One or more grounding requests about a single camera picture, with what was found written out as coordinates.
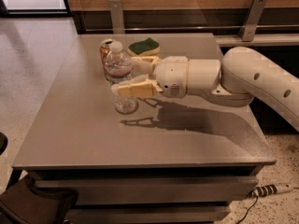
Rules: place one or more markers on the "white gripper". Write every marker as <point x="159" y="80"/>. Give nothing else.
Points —
<point x="172" y="75"/>

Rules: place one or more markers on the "clear plastic water bottle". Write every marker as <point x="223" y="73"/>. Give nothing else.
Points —
<point x="120" y="68"/>

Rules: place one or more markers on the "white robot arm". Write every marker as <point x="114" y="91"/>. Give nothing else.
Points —
<point x="241" y="75"/>

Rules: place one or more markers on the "green and yellow sponge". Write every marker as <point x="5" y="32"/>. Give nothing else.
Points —
<point x="145" y="47"/>

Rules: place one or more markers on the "orange soda can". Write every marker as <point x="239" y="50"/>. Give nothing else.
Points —
<point x="104" y="51"/>

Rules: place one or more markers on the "grey upper drawer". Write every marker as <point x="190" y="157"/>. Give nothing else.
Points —
<point x="156" y="190"/>

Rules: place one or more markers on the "grey drawer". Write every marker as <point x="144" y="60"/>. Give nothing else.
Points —
<point x="160" y="215"/>
<point x="156" y="190"/>

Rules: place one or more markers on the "grey lower drawer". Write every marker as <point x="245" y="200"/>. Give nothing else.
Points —
<point x="160" y="215"/>

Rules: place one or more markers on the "white power strip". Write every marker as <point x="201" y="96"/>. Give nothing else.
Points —
<point x="271" y="189"/>

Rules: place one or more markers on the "dark brown chair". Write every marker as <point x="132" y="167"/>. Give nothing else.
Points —
<point x="23" y="203"/>

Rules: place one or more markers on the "metal rail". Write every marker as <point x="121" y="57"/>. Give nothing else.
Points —
<point x="215" y="29"/>

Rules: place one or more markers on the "left metal wall bracket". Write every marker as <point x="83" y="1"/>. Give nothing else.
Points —
<point x="116" y="14"/>

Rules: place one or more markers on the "metal wall bracket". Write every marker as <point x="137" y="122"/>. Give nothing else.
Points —
<point x="116" y="14"/>
<point x="248" y="29"/>

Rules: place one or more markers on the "right metal wall bracket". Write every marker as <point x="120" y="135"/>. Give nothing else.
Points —
<point x="248" y="29"/>

